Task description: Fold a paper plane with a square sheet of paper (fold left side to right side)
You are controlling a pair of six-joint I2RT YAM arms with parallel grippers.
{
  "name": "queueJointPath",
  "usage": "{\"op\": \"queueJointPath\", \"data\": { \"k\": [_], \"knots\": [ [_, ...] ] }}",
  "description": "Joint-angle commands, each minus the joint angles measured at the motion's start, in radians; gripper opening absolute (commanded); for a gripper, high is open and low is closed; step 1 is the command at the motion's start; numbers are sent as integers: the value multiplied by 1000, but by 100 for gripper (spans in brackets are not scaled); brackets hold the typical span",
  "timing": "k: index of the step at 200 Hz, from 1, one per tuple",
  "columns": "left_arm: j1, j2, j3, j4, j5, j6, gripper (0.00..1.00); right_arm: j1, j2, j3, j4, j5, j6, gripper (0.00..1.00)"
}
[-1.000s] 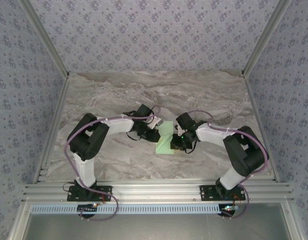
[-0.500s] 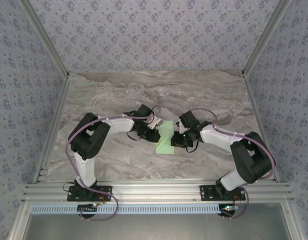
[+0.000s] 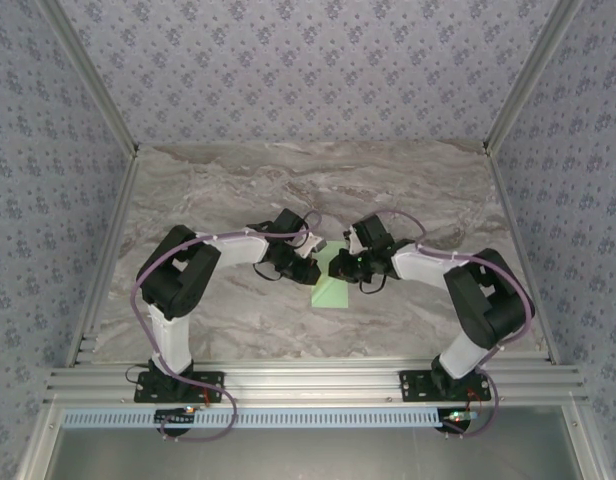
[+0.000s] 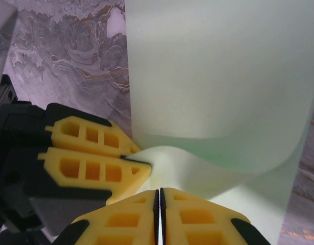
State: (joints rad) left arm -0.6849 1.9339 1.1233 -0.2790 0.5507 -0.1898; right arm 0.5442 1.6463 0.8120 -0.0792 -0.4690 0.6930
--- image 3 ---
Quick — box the light green paper sheet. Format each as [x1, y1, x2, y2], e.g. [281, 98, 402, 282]
[310, 240, 350, 310]

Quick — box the grey metal panel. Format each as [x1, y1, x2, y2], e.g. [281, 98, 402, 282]
[17, 404, 609, 480]

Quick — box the aluminium mounting rail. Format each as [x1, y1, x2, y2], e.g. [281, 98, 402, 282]
[42, 363, 589, 407]

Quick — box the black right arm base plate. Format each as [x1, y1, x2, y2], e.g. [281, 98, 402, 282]
[398, 368, 491, 404]

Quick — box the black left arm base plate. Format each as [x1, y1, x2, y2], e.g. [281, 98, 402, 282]
[133, 369, 226, 404]

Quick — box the white slotted cable duct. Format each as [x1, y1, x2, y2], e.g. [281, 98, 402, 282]
[61, 409, 452, 430]

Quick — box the aluminium table side rail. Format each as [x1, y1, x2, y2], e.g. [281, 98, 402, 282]
[485, 149, 562, 366]
[65, 149, 142, 369]

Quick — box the aluminium frame post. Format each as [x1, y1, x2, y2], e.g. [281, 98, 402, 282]
[482, 0, 587, 157]
[37, 0, 140, 157]

